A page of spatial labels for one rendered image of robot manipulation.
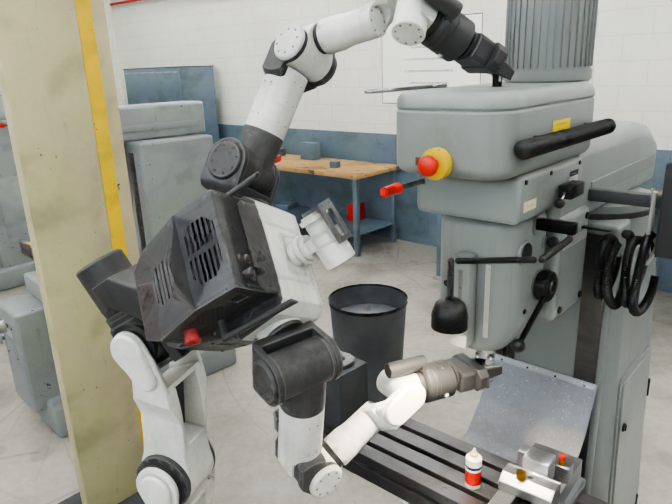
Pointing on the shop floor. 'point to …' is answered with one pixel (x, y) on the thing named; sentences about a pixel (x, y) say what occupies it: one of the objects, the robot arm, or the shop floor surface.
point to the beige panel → (75, 220)
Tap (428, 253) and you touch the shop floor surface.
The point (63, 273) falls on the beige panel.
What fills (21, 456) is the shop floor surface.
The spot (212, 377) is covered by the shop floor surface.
